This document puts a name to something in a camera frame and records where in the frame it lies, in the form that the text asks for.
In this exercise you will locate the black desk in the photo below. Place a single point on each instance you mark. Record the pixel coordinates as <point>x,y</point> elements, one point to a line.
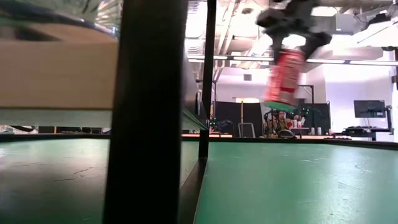
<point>357,130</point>

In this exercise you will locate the grey ceiling air unit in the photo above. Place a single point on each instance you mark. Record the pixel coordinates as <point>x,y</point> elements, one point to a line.
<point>339,25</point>

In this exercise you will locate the silver ceiling duct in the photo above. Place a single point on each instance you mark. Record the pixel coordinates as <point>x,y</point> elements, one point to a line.
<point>261,43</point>

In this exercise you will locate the wall vent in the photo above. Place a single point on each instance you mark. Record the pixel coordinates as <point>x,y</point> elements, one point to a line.
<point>247,77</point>

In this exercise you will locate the black wall monitor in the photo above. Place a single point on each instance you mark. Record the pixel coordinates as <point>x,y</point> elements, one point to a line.
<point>370,109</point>

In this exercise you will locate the black partition screen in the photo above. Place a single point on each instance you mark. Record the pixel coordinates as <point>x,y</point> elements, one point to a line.
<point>320,115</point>
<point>227,115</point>

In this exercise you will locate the red Coca-Cola can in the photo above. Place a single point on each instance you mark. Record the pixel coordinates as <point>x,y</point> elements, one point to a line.
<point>284,77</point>

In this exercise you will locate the black frame rig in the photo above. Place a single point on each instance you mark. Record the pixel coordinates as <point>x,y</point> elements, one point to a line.
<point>312,93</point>

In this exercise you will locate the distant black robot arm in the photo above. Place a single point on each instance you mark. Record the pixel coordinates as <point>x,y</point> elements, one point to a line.
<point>224,124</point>

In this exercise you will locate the wooden shelf board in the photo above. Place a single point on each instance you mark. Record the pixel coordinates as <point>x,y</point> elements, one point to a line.
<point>56,77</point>

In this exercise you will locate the grey metal stand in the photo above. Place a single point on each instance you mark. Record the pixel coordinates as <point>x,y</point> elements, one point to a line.
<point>238,130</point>

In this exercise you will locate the person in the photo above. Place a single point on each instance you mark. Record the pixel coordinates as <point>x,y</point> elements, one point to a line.
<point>281,121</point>

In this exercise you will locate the long ceiling light bar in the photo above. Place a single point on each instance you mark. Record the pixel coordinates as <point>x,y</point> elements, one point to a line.
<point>242,58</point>

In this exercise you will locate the black table frame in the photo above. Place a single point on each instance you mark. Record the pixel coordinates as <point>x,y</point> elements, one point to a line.
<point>248,140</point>

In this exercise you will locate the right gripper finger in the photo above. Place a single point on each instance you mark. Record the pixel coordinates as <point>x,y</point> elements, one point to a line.
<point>278,45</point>
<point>317,42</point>

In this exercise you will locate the green table mat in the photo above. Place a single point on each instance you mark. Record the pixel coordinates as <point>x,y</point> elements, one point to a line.
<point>280,186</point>

